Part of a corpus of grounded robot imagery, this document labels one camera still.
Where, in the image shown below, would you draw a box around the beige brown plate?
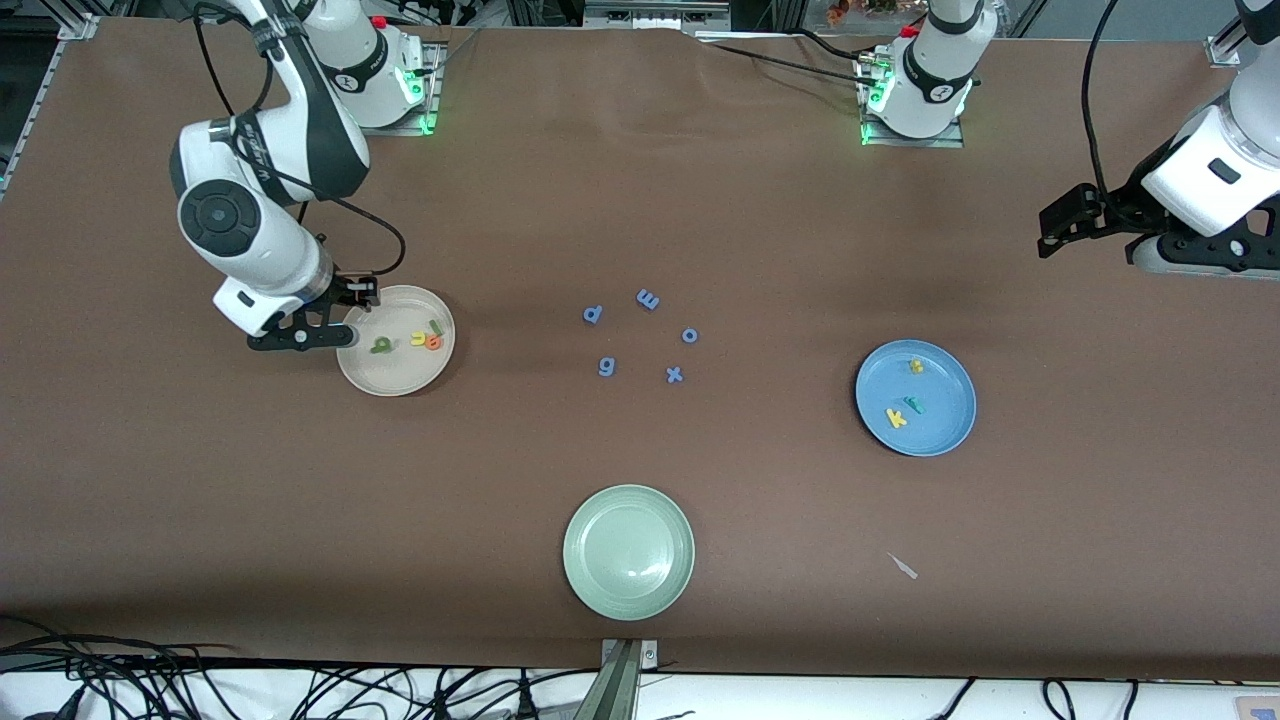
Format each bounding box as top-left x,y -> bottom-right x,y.
336,285 -> 457,398

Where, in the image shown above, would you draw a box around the blue plate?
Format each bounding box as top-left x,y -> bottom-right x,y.
855,339 -> 978,458

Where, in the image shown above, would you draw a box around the orange artificial flowers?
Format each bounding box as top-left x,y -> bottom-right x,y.
825,0 -> 906,23

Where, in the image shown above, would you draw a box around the pale green plate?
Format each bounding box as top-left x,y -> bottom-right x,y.
562,484 -> 696,622

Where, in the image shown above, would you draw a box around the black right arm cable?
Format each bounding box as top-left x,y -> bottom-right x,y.
193,0 -> 408,280

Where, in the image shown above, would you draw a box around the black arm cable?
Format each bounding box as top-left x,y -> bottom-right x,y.
1084,0 -> 1129,201
193,0 -> 408,280

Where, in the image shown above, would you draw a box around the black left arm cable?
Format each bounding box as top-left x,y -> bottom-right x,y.
1084,0 -> 1129,201

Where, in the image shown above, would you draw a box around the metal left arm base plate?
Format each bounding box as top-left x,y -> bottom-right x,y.
858,55 -> 967,150

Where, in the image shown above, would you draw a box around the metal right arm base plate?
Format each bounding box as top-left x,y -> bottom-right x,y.
345,40 -> 442,136

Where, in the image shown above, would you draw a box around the aluminium table edge rail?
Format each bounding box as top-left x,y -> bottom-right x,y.
0,12 -> 101,201

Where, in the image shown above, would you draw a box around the black floor cable tangle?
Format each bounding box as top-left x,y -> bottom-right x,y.
0,615 -> 246,720

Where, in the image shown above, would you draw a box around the aluminium frame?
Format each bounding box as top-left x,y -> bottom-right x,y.
583,0 -> 733,33

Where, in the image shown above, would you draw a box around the metal camera pole bracket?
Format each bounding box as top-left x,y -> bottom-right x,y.
600,638 -> 659,720

